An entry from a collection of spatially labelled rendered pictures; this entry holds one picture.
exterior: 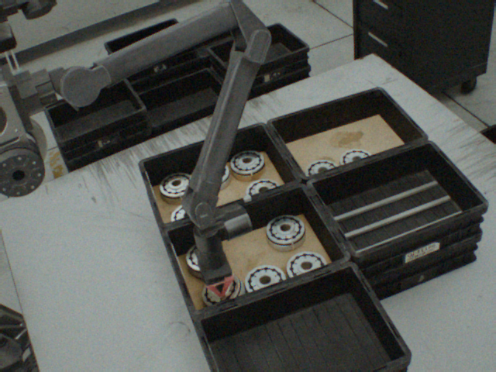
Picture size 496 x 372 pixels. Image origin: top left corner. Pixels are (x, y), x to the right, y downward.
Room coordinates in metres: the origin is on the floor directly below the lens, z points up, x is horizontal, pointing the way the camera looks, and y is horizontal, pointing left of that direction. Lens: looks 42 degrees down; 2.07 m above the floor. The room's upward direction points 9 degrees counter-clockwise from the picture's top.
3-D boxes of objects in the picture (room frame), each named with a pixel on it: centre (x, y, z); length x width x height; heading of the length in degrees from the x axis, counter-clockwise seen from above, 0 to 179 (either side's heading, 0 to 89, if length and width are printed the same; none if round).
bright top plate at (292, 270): (0.99, -0.12, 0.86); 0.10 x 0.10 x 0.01
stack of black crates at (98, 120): (2.25, 0.59, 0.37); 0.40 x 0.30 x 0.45; 110
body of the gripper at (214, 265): (0.96, 0.10, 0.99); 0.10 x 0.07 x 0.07; 12
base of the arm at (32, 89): (1.05, 0.38, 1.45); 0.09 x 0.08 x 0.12; 20
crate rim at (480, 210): (1.12, -0.39, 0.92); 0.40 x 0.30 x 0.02; 103
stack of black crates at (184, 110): (2.40, 0.22, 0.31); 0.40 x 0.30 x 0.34; 110
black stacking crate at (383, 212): (1.12, -0.39, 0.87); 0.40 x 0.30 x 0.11; 103
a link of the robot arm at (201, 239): (0.97, 0.09, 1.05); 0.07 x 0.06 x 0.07; 109
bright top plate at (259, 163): (1.42, -0.02, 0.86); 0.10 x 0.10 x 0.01
